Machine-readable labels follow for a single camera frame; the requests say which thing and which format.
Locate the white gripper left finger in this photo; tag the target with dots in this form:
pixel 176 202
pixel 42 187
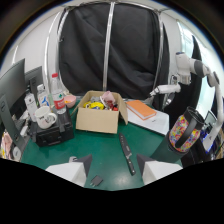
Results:
pixel 71 170

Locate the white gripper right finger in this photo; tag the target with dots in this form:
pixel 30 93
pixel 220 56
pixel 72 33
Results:
pixel 156 170

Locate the white mug with print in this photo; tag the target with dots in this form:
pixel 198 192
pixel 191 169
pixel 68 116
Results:
pixel 44 117

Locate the small dark flat piece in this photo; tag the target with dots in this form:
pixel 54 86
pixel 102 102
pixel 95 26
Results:
pixel 96 180

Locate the black kitchen knife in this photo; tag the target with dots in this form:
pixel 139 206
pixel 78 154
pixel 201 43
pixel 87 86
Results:
pixel 127 153

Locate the black box case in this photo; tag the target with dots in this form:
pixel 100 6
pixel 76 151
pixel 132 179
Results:
pixel 53 131

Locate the white paper sheets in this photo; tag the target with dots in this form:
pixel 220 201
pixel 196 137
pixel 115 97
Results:
pixel 156 121

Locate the open cardboard box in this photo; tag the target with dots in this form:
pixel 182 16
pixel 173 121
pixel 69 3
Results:
pixel 98 118

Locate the orange book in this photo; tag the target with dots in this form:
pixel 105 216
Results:
pixel 141 109

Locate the yellow toy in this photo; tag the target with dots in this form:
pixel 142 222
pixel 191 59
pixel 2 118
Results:
pixel 95 105

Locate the pink bowl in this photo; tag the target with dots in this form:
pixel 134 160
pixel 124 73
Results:
pixel 70 100

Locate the water bottle red label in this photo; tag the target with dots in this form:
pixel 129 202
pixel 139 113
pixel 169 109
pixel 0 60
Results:
pixel 57 95

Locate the white bottle with label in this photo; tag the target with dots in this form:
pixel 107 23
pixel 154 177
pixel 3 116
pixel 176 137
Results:
pixel 31 105

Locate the clear bottle blue label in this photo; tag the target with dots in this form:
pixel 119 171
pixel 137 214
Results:
pixel 42 96

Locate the pink cloth item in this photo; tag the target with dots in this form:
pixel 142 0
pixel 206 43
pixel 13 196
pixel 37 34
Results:
pixel 108 98

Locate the large black monitor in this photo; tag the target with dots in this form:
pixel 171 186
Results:
pixel 11 100

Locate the small black monitor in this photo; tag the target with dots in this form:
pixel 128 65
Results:
pixel 33 80

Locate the black curtain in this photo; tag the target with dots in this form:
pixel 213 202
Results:
pixel 116 50

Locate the metal frame pole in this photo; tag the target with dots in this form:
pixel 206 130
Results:
pixel 108 46

